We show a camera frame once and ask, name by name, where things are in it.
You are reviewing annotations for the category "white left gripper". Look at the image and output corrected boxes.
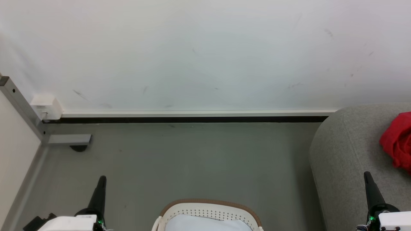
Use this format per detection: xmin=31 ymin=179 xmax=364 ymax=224
xmin=38 ymin=175 xmax=107 ymax=231

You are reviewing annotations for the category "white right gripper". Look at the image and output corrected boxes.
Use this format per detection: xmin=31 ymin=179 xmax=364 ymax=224
xmin=364 ymin=171 xmax=411 ymax=231

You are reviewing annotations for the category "red cloth garment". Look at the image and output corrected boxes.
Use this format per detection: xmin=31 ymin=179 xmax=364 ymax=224
xmin=379 ymin=112 xmax=411 ymax=175

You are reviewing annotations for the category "white basket with brown rim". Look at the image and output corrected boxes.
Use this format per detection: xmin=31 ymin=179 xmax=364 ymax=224
xmin=152 ymin=199 xmax=264 ymax=231

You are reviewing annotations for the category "pale white clothing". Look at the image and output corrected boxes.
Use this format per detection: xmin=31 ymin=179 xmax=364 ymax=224
xmin=165 ymin=214 xmax=252 ymax=231

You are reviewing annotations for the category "grey fabric sofa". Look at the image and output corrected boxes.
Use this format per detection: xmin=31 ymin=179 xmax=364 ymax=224
xmin=309 ymin=103 xmax=411 ymax=231

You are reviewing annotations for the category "white baseboard strip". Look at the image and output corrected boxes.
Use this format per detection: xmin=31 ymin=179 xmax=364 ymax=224
xmin=61 ymin=110 xmax=337 ymax=118

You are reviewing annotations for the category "white wall socket box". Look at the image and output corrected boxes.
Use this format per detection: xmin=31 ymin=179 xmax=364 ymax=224
xmin=31 ymin=94 xmax=63 ymax=121

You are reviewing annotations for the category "grey metal frame post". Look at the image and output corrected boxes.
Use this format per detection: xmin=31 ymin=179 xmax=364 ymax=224
xmin=0 ymin=76 xmax=93 ymax=145

